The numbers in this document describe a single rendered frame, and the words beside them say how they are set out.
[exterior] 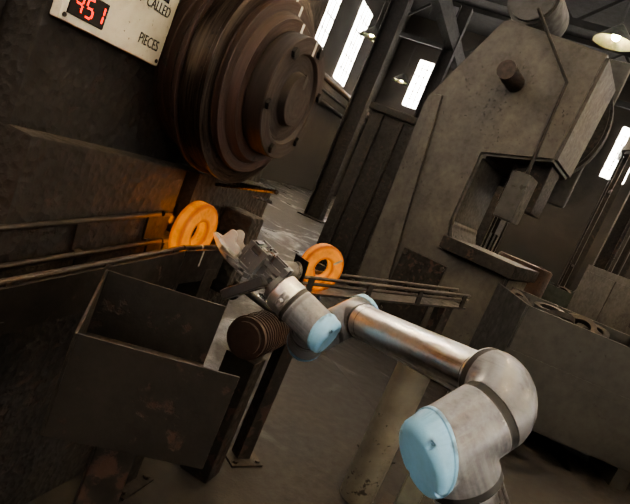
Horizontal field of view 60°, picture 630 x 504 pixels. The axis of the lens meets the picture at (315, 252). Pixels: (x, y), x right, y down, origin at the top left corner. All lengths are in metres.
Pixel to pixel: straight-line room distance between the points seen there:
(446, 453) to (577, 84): 3.25
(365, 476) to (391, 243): 2.29
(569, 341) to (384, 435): 1.58
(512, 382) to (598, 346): 2.39
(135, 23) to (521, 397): 0.93
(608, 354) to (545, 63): 1.85
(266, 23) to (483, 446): 0.89
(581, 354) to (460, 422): 2.45
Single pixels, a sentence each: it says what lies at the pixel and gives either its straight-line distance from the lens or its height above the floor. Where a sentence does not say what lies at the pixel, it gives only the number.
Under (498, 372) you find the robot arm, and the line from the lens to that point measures 0.91.
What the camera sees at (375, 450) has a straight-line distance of 1.91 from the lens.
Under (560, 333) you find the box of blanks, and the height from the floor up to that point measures 0.67.
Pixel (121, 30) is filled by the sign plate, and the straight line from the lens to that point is 1.13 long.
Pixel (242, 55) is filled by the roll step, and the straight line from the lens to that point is 1.17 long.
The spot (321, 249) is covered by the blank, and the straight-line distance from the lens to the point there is 1.69.
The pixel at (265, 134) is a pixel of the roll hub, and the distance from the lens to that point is 1.21.
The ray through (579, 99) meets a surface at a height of 1.97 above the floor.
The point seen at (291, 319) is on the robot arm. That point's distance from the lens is 1.21.
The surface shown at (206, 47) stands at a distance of 1.15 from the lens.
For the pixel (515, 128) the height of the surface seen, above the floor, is 1.70.
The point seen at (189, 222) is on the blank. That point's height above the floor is 0.77.
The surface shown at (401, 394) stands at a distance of 1.83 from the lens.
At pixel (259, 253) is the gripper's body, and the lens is 1.24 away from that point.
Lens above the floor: 1.01
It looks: 9 degrees down
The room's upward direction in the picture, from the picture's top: 23 degrees clockwise
